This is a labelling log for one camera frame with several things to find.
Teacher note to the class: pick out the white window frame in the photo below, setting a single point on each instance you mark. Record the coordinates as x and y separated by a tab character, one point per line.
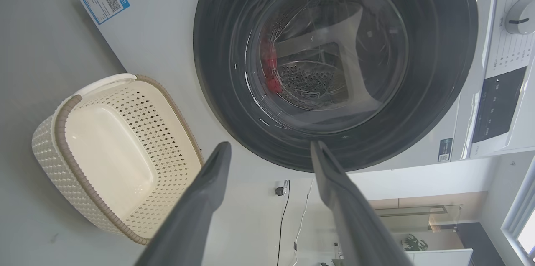
516	224

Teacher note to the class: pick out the red basketball jersey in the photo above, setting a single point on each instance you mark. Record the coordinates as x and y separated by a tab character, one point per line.
267	65

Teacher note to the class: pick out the white washing machine dial knob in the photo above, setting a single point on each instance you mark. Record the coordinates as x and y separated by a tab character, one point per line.
520	17

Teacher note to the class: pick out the white low cabinet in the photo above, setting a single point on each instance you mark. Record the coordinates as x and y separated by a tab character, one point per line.
443	257

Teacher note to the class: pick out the cream perforated laundry basket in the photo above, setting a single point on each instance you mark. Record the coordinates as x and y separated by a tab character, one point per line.
108	149

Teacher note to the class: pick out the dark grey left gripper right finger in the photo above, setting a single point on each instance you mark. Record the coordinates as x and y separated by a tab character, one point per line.
355	224

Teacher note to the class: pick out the white front-load washing machine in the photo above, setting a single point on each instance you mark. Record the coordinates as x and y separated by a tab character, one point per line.
159	36

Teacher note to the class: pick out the green potted plant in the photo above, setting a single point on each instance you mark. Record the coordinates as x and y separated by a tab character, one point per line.
414	243

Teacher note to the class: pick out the small dark QR sticker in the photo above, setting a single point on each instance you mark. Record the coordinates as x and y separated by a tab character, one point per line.
445	149

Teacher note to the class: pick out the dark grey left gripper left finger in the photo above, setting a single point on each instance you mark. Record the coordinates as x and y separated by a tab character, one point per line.
192	216

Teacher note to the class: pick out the dark round glass washer door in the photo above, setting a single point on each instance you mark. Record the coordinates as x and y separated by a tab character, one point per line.
217	48

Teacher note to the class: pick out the black washing machine display panel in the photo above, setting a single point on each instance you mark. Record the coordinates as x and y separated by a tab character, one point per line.
499	105

